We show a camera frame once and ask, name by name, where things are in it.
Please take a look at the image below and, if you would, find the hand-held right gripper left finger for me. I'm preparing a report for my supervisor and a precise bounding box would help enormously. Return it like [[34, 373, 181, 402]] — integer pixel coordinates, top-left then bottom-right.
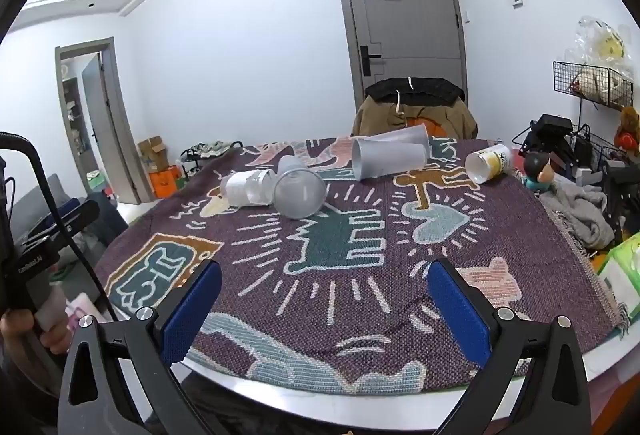
[[57, 259, 223, 435]]

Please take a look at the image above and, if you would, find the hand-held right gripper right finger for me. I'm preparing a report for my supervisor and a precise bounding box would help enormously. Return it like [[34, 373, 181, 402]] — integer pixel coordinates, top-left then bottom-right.
[[427, 259, 594, 435]]

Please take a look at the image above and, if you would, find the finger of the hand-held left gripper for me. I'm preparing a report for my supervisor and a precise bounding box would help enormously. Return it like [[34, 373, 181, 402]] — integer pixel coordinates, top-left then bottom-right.
[[24, 198, 81, 243], [47, 199, 101, 257]]

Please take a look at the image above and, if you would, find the frosted clear plastic cup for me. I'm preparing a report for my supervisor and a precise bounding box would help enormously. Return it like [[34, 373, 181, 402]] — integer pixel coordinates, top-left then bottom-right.
[[272, 168, 327, 220]]

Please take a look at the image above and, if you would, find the clear cup with white label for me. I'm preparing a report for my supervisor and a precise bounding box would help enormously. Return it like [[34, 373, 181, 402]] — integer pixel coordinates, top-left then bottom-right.
[[220, 168, 277, 207]]

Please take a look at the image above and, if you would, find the white cup with yellow print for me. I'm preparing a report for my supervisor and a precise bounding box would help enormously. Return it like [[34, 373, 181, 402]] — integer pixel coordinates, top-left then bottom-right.
[[465, 144, 513, 185]]

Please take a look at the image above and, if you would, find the large white plastic cup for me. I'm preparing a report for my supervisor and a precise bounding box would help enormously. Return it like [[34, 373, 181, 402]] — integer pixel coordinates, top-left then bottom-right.
[[351, 138, 428, 181]]

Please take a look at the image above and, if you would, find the small clear plastic cup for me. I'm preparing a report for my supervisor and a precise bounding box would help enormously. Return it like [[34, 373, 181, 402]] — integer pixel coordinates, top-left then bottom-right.
[[277, 155, 306, 178]]

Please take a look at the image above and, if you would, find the tall translucent white cup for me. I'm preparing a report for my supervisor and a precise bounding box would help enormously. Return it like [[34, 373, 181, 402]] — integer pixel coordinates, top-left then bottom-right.
[[370, 124, 432, 151]]

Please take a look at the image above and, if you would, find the person's left hand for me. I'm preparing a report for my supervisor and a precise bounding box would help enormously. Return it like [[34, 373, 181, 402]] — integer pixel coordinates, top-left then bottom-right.
[[0, 309, 74, 356]]

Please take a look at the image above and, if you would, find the grey sofa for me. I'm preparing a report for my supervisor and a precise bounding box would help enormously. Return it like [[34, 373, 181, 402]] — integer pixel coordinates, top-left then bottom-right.
[[10, 172, 66, 246]]

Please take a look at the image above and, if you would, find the orange crate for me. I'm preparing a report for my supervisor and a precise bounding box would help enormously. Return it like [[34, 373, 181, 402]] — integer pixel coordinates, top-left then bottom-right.
[[149, 165, 183, 198]]

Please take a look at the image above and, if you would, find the cardboard box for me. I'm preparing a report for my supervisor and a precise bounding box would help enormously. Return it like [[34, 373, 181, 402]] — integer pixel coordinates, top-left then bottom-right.
[[137, 136, 171, 173]]

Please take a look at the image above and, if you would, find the printed blanket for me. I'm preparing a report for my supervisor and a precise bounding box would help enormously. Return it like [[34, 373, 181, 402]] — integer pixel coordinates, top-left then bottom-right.
[[92, 138, 631, 393]]

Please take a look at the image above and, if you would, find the shoe rack with cloth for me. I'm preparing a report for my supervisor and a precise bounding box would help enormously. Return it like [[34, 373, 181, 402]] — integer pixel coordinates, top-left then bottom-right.
[[180, 141, 243, 176]]

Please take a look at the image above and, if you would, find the grey cloth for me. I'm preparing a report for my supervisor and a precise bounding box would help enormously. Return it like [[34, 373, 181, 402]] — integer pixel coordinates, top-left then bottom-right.
[[539, 180, 616, 250]]

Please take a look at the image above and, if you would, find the cartoon doll figure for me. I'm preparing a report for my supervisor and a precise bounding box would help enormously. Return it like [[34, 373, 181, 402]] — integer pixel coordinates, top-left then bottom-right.
[[522, 151, 556, 191]]

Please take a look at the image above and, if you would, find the green tissue box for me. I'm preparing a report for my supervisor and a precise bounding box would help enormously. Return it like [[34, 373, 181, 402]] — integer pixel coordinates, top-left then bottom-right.
[[597, 235, 640, 316]]

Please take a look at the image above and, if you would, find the black device with stand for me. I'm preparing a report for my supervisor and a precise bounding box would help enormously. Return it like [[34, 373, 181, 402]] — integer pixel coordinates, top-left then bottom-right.
[[515, 114, 576, 166]]

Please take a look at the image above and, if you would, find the brown jacket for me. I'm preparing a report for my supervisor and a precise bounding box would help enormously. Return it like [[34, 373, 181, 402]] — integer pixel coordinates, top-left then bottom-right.
[[352, 95, 478, 139]]

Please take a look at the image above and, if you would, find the black jacket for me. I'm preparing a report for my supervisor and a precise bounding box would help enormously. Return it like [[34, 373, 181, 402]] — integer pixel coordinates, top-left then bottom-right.
[[365, 78, 466, 105]]

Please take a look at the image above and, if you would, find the brown plush toy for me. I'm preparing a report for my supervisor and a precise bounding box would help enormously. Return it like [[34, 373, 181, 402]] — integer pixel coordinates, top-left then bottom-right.
[[615, 108, 640, 148]]

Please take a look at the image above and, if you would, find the white plush toy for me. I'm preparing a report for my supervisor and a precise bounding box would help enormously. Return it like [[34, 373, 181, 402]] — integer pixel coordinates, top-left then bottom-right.
[[575, 68, 631, 103]]

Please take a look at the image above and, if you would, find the grey door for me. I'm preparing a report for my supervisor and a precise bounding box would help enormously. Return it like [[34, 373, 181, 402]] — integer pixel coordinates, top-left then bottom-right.
[[331, 0, 468, 108]]

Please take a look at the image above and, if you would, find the clear plastic bag yellow flower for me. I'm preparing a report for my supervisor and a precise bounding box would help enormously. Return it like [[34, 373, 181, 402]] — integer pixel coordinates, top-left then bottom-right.
[[575, 16, 632, 66]]

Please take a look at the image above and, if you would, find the grey doorway frame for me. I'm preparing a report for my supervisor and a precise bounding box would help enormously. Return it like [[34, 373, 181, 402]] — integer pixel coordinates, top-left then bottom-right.
[[55, 38, 141, 206]]

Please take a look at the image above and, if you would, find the black wire floor rack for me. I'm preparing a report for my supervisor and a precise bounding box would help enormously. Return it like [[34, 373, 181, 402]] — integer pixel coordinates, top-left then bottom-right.
[[570, 125, 640, 241]]

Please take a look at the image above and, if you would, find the black wire wall basket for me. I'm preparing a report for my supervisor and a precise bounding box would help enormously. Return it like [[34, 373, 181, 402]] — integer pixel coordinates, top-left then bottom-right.
[[552, 60, 636, 108]]

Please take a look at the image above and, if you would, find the black door lock handle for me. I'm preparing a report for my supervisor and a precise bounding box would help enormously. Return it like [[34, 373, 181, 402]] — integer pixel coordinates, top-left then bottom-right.
[[360, 46, 383, 77]]

